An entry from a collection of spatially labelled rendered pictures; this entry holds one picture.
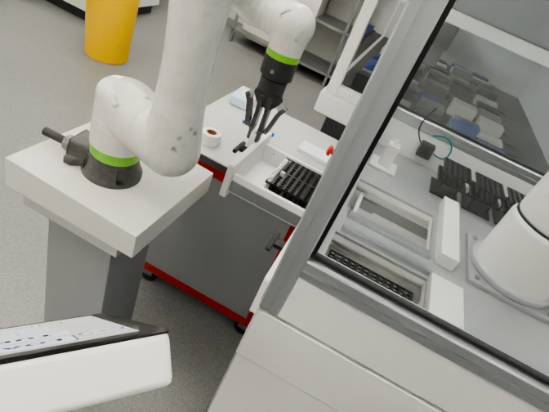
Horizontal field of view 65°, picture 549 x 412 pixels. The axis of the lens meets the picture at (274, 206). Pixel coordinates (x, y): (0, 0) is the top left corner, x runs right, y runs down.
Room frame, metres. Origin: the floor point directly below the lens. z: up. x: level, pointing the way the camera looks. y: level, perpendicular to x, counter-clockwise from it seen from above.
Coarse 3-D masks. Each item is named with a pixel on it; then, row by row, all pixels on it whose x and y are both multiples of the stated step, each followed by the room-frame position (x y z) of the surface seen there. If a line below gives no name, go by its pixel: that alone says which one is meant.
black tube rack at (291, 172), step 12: (288, 168) 1.14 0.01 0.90; (300, 168) 1.17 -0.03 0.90; (276, 180) 1.05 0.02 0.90; (288, 180) 1.07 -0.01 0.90; (300, 180) 1.10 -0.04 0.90; (312, 180) 1.13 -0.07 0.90; (276, 192) 1.03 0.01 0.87; (288, 192) 1.01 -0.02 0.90; (300, 192) 1.04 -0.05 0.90; (312, 192) 1.06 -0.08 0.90; (300, 204) 1.02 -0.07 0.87
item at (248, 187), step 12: (264, 156) 1.23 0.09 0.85; (276, 156) 1.23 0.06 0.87; (288, 156) 1.22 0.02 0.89; (252, 168) 1.16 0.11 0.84; (264, 168) 1.19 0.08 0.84; (312, 168) 1.21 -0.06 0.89; (240, 180) 0.99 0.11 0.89; (252, 180) 1.10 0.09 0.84; (264, 180) 1.12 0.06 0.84; (240, 192) 0.99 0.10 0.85; (252, 192) 0.98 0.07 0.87; (264, 192) 0.98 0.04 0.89; (264, 204) 0.98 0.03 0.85; (276, 204) 0.97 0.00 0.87; (288, 204) 0.97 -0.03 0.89; (276, 216) 0.98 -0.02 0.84; (288, 216) 0.97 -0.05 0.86; (300, 216) 0.97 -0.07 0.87
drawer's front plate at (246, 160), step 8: (264, 136) 1.21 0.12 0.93; (256, 144) 1.14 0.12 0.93; (264, 144) 1.21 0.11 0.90; (248, 152) 1.08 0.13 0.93; (256, 152) 1.15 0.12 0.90; (240, 160) 1.02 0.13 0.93; (248, 160) 1.10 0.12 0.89; (256, 160) 1.18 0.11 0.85; (232, 168) 0.98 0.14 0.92; (240, 168) 1.04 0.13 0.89; (248, 168) 1.13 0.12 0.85; (232, 176) 0.99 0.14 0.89; (224, 184) 0.98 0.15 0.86; (224, 192) 0.98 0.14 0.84
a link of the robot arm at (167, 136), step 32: (192, 0) 0.72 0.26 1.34; (224, 0) 0.75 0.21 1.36; (192, 32) 0.73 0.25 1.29; (192, 64) 0.74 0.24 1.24; (160, 96) 0.75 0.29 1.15; (192, 96) 0.75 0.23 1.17; (128, 128) 0.77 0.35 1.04; (160, 128) 0.74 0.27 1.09; (192, 128) 0.77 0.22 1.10; (160, 160) 0.74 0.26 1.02; (192, 160) 0.78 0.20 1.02
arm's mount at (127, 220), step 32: (32, 160) 0.78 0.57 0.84; (32, 192) 0.74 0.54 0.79; (64, 192) 0.73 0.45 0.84; (96, 192) 0.77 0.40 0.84; (128, 192) 0.82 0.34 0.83; (160, 192) 0.87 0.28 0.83; (192, 192) 0.94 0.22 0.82; (96, 224) 0.71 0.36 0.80; (128, 224) 0.72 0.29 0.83; (160, 224) 0.80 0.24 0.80; (128, 256) 0.70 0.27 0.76
